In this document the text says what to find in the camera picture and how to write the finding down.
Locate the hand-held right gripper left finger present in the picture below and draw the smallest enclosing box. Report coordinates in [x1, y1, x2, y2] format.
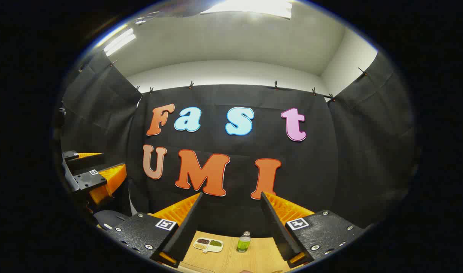
[102, 191, 204, 268]

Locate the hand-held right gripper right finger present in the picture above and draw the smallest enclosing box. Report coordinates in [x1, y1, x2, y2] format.
[260, 191, 369, 268]

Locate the white divided dish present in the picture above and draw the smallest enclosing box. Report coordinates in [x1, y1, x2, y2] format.
[194, 237, 224, 253]

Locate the green drink bottle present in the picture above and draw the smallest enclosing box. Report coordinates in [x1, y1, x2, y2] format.
[236, 231, 251, 253]

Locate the black backdrop cloth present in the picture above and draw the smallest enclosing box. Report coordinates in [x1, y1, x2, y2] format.
[61, 49, 416, 237]

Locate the ceiling light panel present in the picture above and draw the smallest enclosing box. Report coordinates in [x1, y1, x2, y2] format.
[200, 0, 293, 19]
[102, 28, 137, 57]

